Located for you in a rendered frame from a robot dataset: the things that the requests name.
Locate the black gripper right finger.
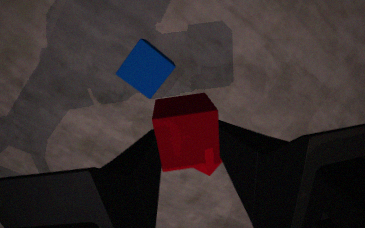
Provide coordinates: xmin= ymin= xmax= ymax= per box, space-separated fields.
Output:
xmin=219 ymin=120 xmax=365 ymax=228

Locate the dark red cube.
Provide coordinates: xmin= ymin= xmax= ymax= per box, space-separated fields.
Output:
xmin=194 ymin=159 xmax=222 ymax=176
xmin=152 ymin=93 xmax=221 ymax=172

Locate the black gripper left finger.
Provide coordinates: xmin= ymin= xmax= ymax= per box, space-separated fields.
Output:
xmin=0 ymin=129 xmax=161 ymax=228

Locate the blue cube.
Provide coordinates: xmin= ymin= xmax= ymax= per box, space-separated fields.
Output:
xmin=115 ymin=39 xmax=176 ymax=99

